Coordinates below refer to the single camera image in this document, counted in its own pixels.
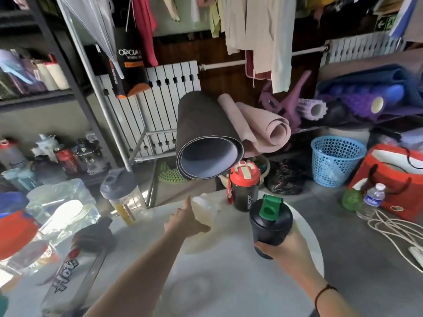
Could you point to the person's right hand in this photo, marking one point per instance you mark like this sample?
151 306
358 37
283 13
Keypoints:
292 252

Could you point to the person's left hand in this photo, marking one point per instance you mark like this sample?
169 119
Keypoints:
183 224

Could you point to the person's right thumb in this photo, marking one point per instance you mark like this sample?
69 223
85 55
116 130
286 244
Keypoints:
264 249

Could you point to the person's left thumb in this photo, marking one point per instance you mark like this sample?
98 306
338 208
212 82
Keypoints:
187 204

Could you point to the translucent white bottle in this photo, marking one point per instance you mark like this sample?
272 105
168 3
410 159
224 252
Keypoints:
206 209

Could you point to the black shaker bottle green lid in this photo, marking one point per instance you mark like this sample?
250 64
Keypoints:
269 227

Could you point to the person's left forearm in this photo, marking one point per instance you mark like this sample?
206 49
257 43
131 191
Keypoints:
142 277

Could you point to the person's right forearm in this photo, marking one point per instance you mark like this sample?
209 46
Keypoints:
330 300

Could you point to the green spiky mat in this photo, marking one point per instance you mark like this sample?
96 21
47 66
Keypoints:
168 174

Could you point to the black bottle red lid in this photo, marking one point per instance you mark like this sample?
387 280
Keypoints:
244 191

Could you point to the clear shaker bottle grey lid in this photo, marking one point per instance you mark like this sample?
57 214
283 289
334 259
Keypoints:
127 201

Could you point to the dark rolled yoga mat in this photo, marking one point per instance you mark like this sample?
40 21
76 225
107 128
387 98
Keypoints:
201 135

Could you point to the black wrist band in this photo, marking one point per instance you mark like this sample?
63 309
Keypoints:
325 289

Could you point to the black plastic bag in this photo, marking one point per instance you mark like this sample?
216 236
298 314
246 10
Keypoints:
287 178

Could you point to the green plastic bottle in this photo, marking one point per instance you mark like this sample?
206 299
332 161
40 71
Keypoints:
351 199

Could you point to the wide white radiator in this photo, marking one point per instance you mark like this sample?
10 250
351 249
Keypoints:
158 105

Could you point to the pink rolled yoga mat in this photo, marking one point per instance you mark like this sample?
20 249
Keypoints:
264 128

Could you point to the blue plastic basket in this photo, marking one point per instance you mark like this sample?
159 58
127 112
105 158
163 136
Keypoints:
335 161

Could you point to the grey metal rack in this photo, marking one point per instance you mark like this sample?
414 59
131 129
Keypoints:
109 118

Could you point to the clear water bottle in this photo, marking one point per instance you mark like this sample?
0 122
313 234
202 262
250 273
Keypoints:
371 201

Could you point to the clear plastic wrapped bottle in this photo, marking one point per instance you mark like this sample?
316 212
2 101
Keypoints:
62 207

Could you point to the clear printed bottle black lid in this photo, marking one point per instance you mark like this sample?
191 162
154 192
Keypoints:
76 270

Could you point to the purple plastic exercise tool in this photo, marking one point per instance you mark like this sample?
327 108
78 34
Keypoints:
287 105

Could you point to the group of sport bottles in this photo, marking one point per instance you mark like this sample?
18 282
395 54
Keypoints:
53 161

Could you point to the white pipe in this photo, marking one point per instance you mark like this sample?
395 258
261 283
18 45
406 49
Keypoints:
218 65

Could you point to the black orange bag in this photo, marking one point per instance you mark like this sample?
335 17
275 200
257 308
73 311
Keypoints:
130 69

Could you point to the red shopping bag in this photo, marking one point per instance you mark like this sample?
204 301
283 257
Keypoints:
396 184

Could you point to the light purple foam roller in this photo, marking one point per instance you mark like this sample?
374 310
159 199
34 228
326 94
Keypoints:
310 109

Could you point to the white power strip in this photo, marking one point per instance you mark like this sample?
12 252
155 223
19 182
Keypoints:
417 255

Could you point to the clear bottle red lid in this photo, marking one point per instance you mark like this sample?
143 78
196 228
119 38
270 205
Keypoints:
18 240

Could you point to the blue purple foam roller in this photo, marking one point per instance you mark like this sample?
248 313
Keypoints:
363 102

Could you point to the red hanging garment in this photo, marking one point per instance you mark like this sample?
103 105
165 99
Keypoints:
147 26

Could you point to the beige hanging garment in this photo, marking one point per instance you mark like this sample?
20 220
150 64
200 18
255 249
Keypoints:
264 32

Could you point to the black metal shelf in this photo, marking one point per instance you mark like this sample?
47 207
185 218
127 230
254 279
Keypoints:
62 56

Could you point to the transparent umbrella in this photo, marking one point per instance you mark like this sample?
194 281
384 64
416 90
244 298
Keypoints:
95 26

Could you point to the blue folded mat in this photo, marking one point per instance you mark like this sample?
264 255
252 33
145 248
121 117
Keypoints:
370 77

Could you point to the row of bottles on shelf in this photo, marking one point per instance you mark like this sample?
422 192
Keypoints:
29 75

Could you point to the narrow white radiator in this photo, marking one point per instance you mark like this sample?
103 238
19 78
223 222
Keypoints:
360 47

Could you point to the green exit sign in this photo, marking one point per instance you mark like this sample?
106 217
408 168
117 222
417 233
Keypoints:
386 23

